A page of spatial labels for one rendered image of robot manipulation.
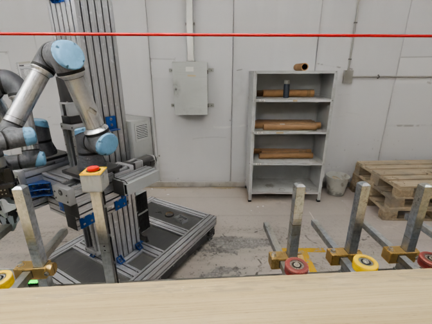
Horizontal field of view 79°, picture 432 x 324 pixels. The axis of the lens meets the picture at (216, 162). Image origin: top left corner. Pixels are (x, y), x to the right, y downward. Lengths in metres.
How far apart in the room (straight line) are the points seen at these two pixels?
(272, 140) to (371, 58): 1.50
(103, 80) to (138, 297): 1.27
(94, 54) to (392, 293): 1.75
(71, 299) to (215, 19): 3.06
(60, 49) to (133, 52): 2.29
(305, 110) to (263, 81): 0.65
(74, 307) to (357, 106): 3.57
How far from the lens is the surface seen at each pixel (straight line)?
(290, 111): 3.52
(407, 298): 1.05
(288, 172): 3.74
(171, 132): 3.51
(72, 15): 1.77
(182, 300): 0.88
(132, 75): 3.53
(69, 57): 1.30
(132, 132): 1.87
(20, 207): 1.16
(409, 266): 1.34
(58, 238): 1.44
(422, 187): 1.28
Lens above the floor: 1.54
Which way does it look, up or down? 19 degrees down
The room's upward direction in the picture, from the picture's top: straight up
